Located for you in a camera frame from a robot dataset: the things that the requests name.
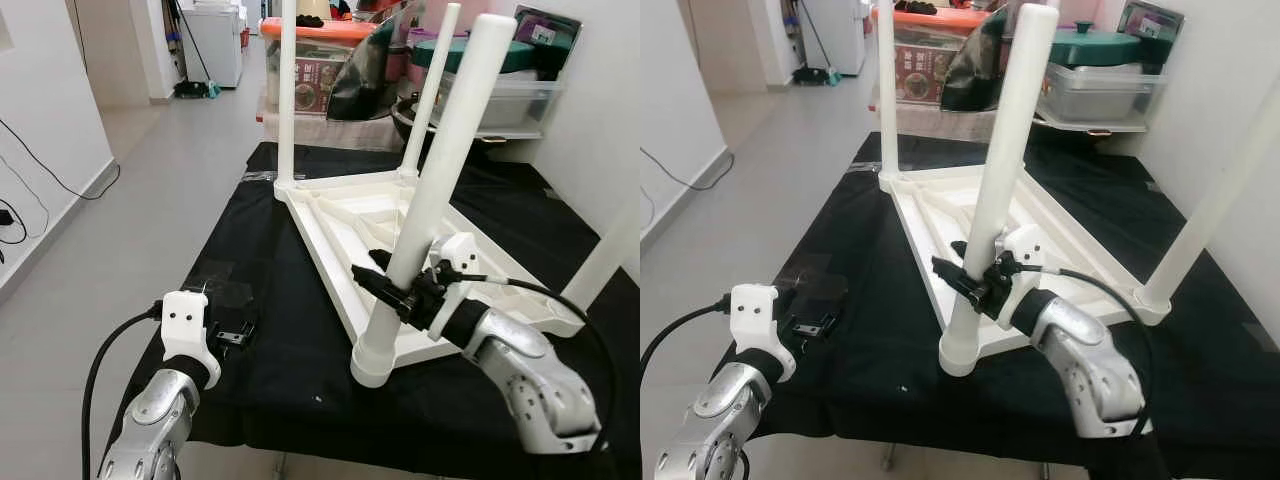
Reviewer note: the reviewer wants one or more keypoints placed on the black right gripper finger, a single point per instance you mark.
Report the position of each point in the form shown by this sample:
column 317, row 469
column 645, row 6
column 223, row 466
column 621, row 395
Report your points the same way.
column 958, row 275
column 380, row 283

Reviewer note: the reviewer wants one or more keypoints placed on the white plastic children table top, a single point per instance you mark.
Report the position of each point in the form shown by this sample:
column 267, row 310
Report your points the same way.
column 330, row 215
column 940, row 215

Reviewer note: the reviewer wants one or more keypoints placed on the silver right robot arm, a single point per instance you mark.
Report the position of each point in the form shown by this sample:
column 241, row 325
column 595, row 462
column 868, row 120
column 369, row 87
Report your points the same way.
column 530, row 380
column 1090, row 370

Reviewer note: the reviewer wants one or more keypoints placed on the black table cloth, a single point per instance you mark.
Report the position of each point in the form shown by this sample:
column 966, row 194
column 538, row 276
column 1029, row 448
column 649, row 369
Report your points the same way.
column 250, row 360
column 850, row 360

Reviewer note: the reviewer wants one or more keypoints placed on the clear tape patch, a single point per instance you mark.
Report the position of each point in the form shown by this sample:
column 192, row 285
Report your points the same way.
column 815, row 283
column 225, row 295

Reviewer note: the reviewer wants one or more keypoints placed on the metal table leg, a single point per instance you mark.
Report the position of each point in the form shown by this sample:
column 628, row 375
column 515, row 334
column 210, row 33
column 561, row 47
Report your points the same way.
column 278, row 466
column 888, row 460

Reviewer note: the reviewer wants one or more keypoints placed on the clear tape strip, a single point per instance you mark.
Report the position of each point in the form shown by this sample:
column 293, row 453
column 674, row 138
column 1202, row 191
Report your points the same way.
column 865, row 168
column 260, row 175

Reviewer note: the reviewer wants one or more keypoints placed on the white low storage box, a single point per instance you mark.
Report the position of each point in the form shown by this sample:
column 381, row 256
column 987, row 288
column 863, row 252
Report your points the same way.
column 330, row 130
column 920, row 122

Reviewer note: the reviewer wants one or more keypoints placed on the black round wok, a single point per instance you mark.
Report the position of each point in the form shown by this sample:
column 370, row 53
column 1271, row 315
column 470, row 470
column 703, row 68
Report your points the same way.
column 405, row 120

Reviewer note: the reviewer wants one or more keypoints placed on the red printed carton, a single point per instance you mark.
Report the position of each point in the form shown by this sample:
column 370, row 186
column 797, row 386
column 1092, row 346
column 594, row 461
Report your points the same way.
column 318, row 85
column 920, row 75

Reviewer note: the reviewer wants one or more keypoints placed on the black glossy bag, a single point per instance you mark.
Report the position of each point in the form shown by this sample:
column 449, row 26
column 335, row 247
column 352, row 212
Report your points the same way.
column 362, row 75
column 975, row 70

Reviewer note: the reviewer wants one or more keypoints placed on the clear plastic storage bin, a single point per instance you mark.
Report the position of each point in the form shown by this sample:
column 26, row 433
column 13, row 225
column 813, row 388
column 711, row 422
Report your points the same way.
column 515, row 100
column 1100, row 95

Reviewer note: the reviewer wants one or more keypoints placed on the black floor mop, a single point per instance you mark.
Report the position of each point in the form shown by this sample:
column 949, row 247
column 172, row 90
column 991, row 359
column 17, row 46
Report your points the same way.
column 815, row 76
column 190, row 90

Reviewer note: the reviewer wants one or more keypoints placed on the pink storage box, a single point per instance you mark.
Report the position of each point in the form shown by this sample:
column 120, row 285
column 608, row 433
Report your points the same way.
column 425, row 38

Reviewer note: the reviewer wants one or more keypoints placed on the clear storage box orange lid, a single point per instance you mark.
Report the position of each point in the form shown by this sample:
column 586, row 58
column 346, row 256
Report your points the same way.
column 930, row 17
column 330, row 30

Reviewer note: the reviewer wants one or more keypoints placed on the green round pot lid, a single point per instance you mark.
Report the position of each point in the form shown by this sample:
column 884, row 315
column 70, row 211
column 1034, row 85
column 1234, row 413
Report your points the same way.
column 520, row 55
column 1095, row 48

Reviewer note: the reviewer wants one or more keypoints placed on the white refrigerator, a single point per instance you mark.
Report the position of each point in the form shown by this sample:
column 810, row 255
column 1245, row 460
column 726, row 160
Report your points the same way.
column 835, row 35
column 215, row 40

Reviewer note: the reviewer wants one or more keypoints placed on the small black object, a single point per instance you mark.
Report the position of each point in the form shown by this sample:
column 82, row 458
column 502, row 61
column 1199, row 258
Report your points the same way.
column 917, row 7
column 313, row 19

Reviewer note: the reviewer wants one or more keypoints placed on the dark printed box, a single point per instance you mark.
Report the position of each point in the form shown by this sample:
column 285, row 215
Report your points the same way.
column 1150, row 30
column 550, row 35

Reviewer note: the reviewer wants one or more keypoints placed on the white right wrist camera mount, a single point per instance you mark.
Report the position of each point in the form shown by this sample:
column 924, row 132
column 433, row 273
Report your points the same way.
column 458, row 260
column 1022, row 255

